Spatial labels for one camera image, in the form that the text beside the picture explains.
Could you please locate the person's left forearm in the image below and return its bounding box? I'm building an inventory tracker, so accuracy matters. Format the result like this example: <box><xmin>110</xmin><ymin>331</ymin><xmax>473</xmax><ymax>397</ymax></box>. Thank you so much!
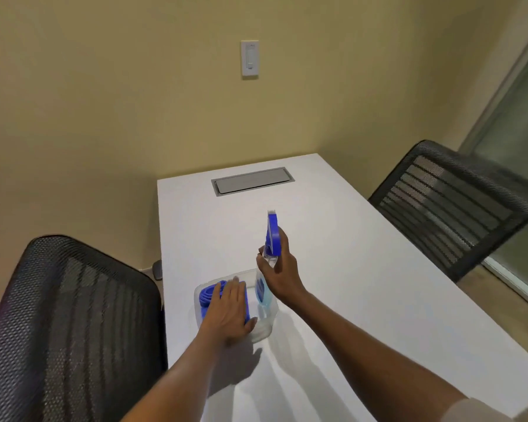
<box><xmin>122</xmin><ymin>333</ymin><xmax>231</xmax><ymax>422</ymax></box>

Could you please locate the white wall light switch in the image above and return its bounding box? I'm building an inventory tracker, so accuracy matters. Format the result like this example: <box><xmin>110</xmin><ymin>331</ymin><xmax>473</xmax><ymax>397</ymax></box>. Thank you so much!
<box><xmin>241</xmin><ymin>40</ymin><xmax>260</xmax><ymax>78</ymax></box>

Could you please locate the clear spray bottle blue trigger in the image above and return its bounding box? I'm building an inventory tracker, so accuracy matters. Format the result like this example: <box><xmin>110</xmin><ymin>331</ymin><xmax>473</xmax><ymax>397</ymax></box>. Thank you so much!
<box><xmin>255</xmin><ymin>210</ymin><xmax>283</xmax><ymax>309</ymax></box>

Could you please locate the person's right hand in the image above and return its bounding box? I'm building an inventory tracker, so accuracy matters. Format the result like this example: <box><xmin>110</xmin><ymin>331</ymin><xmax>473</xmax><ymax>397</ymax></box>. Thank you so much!
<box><xmin>256</xmin><ymin>227</ymin><xmax>309</xmax><ymax>309</ymax></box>

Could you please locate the blue cleaning cloth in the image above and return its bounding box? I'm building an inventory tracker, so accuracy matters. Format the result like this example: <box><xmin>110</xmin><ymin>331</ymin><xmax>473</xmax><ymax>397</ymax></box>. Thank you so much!
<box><xmin>199</xmin><ymin>280</ymin><xmax>251</xmax><ymax>325</ymax></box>

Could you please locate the beige sleeve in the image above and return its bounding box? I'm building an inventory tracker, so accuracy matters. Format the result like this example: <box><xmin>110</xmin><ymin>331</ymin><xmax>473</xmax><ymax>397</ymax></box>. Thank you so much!
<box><xmin>431</xmin><ymin>392</ymin><xmax>528</xmax><ymax>422</ymax></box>

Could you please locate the person's right forearm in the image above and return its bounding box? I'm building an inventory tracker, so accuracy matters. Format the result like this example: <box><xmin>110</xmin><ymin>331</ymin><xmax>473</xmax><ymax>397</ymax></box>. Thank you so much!
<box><xmin>290</xmin><ymin>291</ymin><xmax>469</xmax><ymax>422</ymax></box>

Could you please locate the clear plastic container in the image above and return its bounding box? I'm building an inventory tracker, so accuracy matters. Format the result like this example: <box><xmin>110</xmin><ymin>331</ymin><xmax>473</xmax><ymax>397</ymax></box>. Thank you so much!
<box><xmin>194</xmin><ymin>269</ymin><xmax>279</xmax><ymax>345</ymax></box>

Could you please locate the frosted glass door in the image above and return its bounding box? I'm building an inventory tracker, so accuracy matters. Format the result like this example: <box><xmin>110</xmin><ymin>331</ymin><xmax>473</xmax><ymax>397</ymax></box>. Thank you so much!
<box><xmin>459</xmin><ymin>19</ymin><xmax>528</xmax><ymax>316</ymax></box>

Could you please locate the black mesh office chair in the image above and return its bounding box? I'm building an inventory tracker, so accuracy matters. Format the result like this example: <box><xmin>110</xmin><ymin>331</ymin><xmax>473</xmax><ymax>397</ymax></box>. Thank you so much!
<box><xmin>0</xmin><ymin>235</ymin><xmax>168</xmax><ymax>422</ymax></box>
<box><xmin>368</xmin><ymin>139</ymin><xmax>528</xmax><ymax>284</ymax></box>

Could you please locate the grey table cable hatch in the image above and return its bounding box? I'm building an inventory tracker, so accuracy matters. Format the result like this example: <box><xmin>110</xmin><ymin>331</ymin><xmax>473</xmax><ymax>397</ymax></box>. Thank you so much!
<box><xmin>211</xmin><ymin>167</ymin><xmax>295</xmax><ymax>197</ymax></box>

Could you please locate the person's left hand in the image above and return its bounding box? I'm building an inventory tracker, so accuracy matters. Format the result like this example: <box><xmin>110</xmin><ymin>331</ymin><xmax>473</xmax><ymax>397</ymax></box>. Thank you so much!
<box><xmin>200</xmin><ymin>277</ymin><xmax>258</xmax><ymax>348</ymax></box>

